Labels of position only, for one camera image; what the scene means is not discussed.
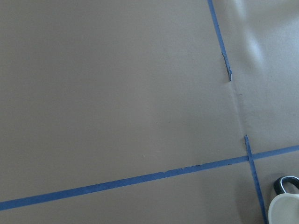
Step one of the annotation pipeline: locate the white smiley mug black handle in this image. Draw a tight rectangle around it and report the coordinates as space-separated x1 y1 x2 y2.
268 175 299 224

